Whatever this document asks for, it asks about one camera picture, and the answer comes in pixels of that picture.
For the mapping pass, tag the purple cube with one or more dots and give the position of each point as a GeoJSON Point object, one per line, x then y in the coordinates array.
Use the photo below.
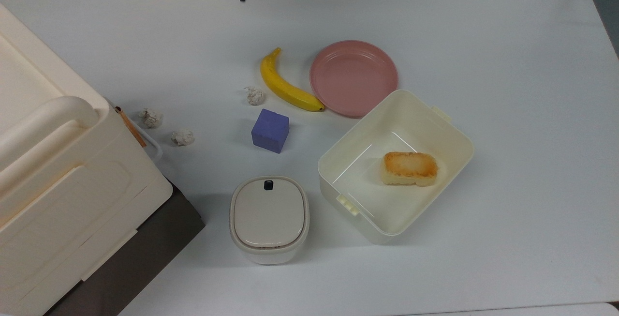
{"type": "Point", "coordinates": [270, 129]}

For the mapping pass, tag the crumpled white paper ball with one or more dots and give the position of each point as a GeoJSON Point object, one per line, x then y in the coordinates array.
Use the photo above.
{"type": "Point", "coordinates": [255, 96]}
{"type": "Point", "coordinates": [151, 118]}
{"type": "Point", "coordinates": [183, 137]}

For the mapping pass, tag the yellow banana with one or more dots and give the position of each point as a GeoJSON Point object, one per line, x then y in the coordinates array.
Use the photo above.
{"type": "Point", "coordinates": [285, 88]}

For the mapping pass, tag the pink plate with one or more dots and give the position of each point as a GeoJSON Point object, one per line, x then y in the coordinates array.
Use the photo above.
{"type": "Point", "coordinates": [353, 79]}

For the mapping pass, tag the small cream lidded trash can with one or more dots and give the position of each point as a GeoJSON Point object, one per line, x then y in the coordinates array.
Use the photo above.
{"type": "Point", "coordinates": [268, 214]}

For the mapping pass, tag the toasted bread piece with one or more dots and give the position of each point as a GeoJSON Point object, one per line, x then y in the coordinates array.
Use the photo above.
{"type": "Point", "coordinates": [410, 168]}

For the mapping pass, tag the cream open storage bin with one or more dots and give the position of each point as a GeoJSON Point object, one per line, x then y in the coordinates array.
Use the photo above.
{"type": "Point", "coordinates": [396, 204]}

